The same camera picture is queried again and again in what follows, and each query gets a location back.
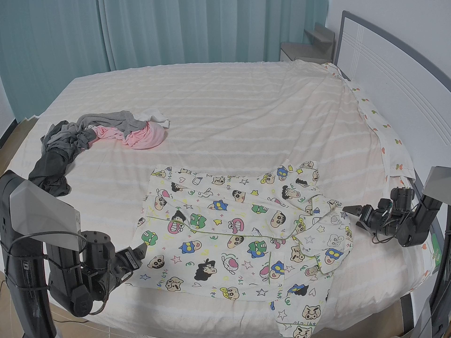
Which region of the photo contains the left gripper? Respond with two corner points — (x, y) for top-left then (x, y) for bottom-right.
(112, 243), (150, 274)

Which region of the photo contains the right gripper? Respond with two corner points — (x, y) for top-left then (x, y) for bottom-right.
(342, 204), (385, 233)

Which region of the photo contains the white printed pyjama top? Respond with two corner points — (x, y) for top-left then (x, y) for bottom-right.
(132, 159), (354, 338)

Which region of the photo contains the pile of clothes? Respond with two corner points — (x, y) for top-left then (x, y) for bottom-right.
(28, 111), (170, 198)

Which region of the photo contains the bed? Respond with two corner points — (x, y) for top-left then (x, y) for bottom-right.
(0, 10), (451, 338)

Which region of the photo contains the white printed pillow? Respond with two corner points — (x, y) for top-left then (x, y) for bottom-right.
(322, 62), (416, 180)

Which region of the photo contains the grey bedside table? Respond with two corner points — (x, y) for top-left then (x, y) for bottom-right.
(280, 22), (335, 63)

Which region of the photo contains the blue-green curtain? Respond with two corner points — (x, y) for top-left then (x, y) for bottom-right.
(97, 0), (330, 74)
(0, 0), (113, 119)

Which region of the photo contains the black cable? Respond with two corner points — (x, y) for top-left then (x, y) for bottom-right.
(371, 228), (392, 246)
(7, 232), (88, 260)

